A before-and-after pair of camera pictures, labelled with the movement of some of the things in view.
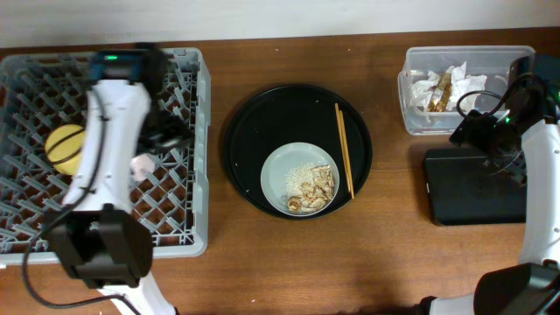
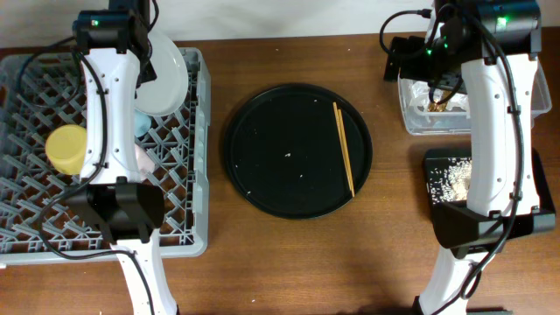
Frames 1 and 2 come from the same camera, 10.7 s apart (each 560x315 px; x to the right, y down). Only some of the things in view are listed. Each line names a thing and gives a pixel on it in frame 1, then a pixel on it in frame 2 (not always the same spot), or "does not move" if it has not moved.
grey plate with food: x=276 y=170 -> x=165 y=94
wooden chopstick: x=337 y=108 does not move
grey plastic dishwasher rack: x=42 y=91 does not move
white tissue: x=422 y=90 does not move
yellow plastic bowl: x=63 y=147 does not move
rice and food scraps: x=309 y=187 -> x=451 y=183
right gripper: x=472 y=130 -> x=410 y=69
